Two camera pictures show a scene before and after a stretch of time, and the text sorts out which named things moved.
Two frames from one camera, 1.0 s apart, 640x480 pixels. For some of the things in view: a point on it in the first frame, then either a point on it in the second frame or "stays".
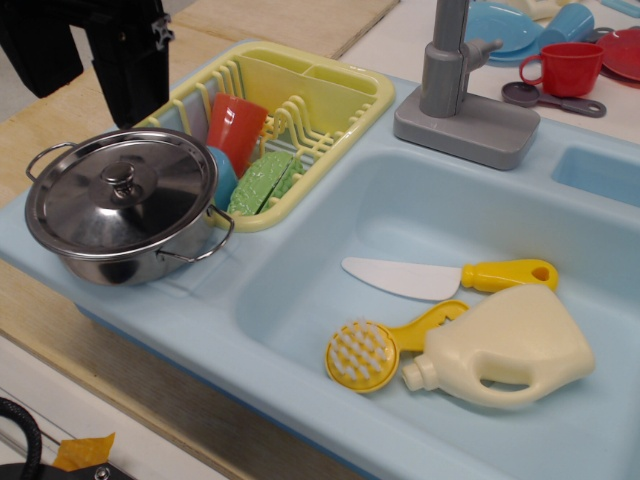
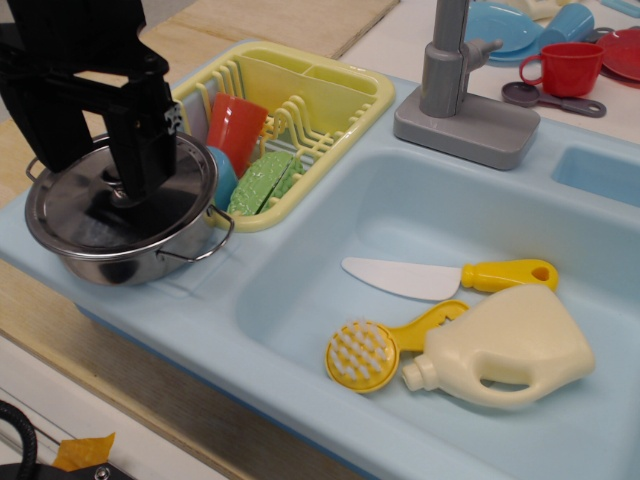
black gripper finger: [44, 58] to [56, 133]
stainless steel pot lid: [120, 189] stays
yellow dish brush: [363, 355] stays
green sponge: [265, 179] stays
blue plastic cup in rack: [227, 179] stays
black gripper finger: [131, 59] to [143, 149]
